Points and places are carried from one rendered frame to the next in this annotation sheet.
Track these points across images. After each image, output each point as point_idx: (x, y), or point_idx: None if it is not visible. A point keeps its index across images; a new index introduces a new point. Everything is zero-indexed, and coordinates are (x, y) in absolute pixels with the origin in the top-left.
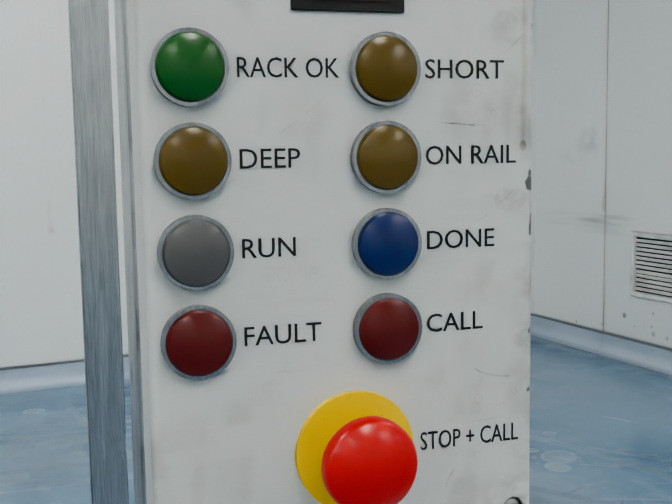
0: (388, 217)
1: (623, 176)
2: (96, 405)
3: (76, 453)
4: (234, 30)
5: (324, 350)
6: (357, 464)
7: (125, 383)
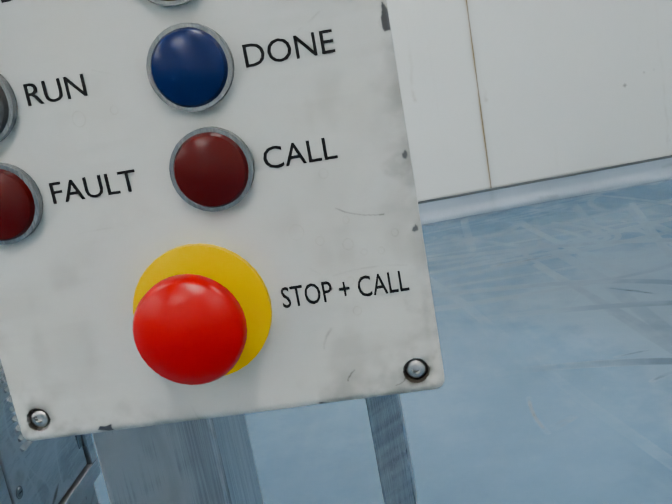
0: (178, 34)
1: None
2: None
3: None
4: None
5: (144, 201)
6: (159, 330)
7: (445, 223)
